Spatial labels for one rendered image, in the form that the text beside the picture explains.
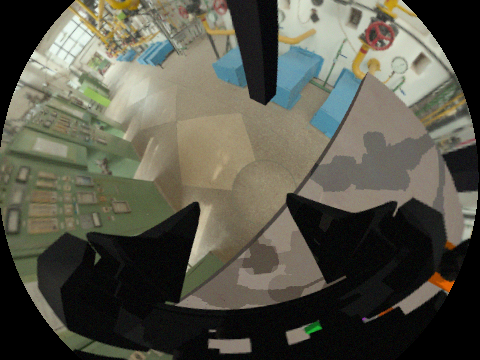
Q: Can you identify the green button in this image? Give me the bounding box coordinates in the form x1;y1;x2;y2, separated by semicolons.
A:
299;320;321;335

